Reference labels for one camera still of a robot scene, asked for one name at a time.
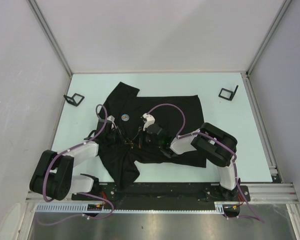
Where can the round badge on shirt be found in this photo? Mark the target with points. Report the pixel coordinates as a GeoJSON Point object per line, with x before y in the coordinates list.
{"type": "Point", "coordinates": [125, 117]}

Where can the white cable duct rail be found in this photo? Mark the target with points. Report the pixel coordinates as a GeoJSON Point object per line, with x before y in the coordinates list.
{"type": "Point", "coordinates": [149, 211]}

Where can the black wire stand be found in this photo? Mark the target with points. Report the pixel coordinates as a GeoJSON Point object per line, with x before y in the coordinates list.
{"type": "Point", "coordinates": [227, 94]}
{"type": "Point", "coordinates": [74, 100]}

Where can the black t-shirt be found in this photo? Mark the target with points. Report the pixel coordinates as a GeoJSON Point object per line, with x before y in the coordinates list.
{"type": "Point", "coordinates": [183, 114]}

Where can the right black wire stand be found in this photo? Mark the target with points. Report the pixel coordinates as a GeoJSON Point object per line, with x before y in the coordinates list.
{"type": "Point", "coordinates": [227, 94]}

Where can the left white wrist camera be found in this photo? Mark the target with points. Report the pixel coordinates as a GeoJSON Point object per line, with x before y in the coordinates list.
{"type": "Point", "coordinates": [111, 120]}

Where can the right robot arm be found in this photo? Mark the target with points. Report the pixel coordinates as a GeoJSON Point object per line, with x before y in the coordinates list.
{"type": "Point", "coordinates": [205, 144]}

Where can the aluminium frame rail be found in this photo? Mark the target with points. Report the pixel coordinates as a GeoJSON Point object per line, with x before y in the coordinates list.
{"type": "Point", "coordinates": [270, 192]}

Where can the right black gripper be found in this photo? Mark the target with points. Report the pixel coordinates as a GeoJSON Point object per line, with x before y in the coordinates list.
{"type": "Point", "coordinates": [140, 130]}

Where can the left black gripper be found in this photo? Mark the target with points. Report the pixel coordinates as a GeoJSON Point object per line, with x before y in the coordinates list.
{"type": "Point", "coordinates": [119, 135]}

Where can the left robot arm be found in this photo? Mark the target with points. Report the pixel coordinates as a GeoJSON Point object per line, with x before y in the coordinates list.
{"type": "Point", "coordinates": [53, 177]}

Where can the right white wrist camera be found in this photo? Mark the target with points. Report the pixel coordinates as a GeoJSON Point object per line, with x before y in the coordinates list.
{"type": "Point", "coordinates": [148, 120]}

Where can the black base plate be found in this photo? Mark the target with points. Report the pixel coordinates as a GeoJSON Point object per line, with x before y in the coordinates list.
{"type": "Point", "coordinates": [166, 197]}

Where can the left black wire stand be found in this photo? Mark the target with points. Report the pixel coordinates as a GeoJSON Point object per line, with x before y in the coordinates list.
{"type": "Point", "coordinates": [74, 100]}

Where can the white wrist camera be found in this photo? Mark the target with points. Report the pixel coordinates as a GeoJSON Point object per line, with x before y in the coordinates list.
{"type": "Point", "coordinates": [148, 120]}
{"type": "Point", "coordinates": [111, 120]}

